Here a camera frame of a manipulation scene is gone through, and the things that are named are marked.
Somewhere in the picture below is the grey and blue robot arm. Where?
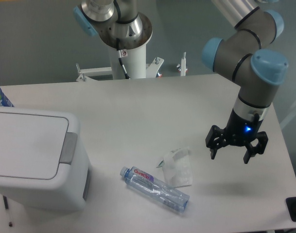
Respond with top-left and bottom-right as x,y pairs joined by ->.
202,0 -> 288,163

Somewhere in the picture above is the clear crumpled plastic bag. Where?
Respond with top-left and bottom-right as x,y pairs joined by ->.
157,147 -> 193,188

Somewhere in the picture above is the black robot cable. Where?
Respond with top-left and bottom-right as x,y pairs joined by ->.
115,37 -> 131,80

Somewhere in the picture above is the white push-lid trash can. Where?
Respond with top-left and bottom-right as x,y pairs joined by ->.
0,107 -> 91,211

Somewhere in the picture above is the clear plastic water bottle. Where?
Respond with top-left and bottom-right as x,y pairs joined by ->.
120,166 -> 190,213

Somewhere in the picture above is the black pen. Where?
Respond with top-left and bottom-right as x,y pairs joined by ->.
2,196 -> 13,228

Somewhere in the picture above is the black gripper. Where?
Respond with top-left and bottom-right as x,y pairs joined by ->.
205,109 -> 268,164

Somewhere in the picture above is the black device at table edge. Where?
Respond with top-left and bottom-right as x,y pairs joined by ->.
286,197 -> 296,222

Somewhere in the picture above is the white stand leg with foot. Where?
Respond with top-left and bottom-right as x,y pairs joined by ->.
176,52 -> 188,76

